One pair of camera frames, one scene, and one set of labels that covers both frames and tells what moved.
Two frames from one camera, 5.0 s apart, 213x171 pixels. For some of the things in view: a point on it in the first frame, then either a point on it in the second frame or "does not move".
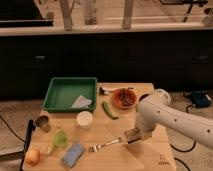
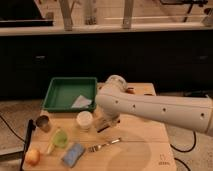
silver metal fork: [96, 147] does not move
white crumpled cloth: [81, 103] does not move
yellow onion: [33, 156] does not move
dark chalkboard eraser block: [132, 135] to [103, 123]
